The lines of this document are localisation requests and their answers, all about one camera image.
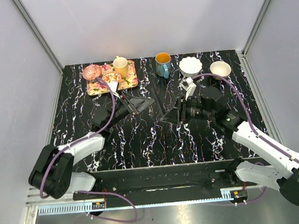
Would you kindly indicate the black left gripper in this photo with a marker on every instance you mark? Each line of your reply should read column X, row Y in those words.
column 139, row 104

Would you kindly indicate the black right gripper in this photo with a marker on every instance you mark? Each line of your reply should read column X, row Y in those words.
column 179, row 113

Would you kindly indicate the black remote control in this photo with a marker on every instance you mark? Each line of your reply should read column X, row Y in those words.
column 158, row 100

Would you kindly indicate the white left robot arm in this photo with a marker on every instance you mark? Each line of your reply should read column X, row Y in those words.
column 53, row 174

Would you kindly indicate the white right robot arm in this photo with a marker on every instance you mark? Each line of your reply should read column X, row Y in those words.
column 283, row 172

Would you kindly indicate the orange patterned bowl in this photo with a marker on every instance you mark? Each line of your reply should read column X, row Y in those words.
column 107, row 77

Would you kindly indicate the yellow mug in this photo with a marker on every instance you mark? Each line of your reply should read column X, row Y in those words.
column 121, row 66

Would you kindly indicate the floral rectangular tray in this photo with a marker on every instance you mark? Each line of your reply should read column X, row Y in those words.
column 130, row 81

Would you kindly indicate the blue mug orange inside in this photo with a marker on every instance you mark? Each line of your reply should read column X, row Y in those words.
column 163, row 65

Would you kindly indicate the pink patterned bowl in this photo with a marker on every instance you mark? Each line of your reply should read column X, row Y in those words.
column 92, row 72

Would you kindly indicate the white scalloped bowl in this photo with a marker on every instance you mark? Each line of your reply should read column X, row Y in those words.
column 190, row 66

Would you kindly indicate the cream round bowl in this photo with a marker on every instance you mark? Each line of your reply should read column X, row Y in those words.
column 220, row 69

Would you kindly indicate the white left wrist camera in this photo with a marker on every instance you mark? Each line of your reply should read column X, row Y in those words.
column 114, row 87

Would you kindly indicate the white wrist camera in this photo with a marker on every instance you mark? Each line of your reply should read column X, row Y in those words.
column 189, row 86
column 114, row 87

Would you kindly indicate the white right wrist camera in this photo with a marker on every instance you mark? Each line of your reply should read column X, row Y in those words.
column 189, row 86

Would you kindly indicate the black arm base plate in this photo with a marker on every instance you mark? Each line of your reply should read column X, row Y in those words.
column 207, row 175

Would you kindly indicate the aluminium front rail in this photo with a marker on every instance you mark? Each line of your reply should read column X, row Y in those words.
column 72, row 203

